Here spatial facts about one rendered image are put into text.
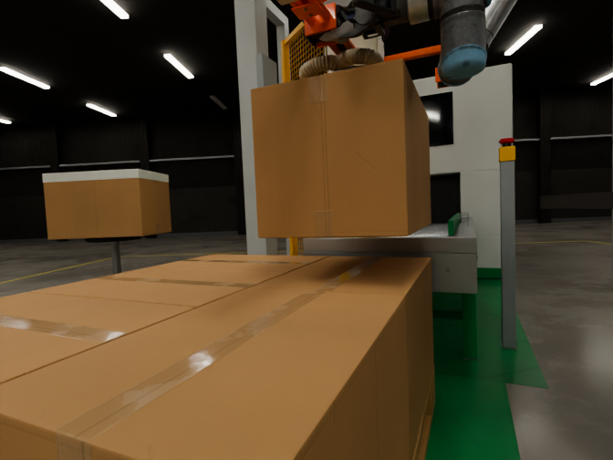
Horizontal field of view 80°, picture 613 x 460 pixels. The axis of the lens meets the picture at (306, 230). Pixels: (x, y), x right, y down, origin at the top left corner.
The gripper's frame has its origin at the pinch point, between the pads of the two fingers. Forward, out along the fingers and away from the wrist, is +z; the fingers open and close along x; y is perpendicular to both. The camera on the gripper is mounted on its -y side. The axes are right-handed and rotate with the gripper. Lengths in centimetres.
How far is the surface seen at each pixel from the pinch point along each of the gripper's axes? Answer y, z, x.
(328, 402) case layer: -53, -18, -65
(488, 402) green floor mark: 59, -37, -120
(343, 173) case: -1.3, -4.1, -37.5
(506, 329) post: 116, -48, -110
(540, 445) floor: 37, -50, -120
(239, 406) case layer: -57, -10, -65
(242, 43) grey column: 128, 105, 68
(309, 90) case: -1.2, 3.7, -16.3
